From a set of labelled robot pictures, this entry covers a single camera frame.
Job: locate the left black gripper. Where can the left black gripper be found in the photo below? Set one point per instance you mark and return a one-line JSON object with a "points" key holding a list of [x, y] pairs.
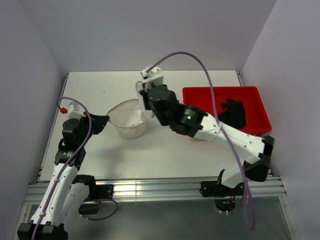
{"points": [[99, 122]]}

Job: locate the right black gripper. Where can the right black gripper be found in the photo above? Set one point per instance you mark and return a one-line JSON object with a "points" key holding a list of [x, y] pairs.
{"points": [[144, 92]]}

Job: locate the white bra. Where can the white bra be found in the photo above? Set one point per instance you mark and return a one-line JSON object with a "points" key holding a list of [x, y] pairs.
{"points": [[135, 117]]}

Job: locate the black garment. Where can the black garment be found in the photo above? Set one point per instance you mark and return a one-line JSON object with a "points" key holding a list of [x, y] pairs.
{"points": [[233, 114]]}

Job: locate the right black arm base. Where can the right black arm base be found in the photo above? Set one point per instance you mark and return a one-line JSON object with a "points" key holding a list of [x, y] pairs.
{"points": [[217, 190]]}

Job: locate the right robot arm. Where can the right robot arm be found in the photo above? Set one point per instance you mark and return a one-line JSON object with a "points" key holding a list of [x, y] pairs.
{"points": [[252, 153]]}

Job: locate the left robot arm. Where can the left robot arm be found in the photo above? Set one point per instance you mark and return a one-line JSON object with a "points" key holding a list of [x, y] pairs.
{"points": [[67, 189]]}

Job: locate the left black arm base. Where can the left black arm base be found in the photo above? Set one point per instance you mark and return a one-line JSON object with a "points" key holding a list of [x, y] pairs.
{"points": [[93, 202]]}

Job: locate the red plastic bin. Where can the red plastic bin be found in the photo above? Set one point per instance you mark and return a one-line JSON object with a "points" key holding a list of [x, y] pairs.
{"points": [[257, 122]]}

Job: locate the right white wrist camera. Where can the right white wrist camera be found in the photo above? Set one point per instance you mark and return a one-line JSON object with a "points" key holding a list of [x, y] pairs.
{"points": [[152, 76]]}

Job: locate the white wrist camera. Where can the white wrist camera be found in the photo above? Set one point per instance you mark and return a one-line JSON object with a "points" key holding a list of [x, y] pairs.
{"points": [[152, 76], [72, 111]]}

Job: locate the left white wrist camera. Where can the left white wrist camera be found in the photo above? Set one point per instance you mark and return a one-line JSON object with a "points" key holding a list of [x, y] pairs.
{"points": [[72, 111]]}

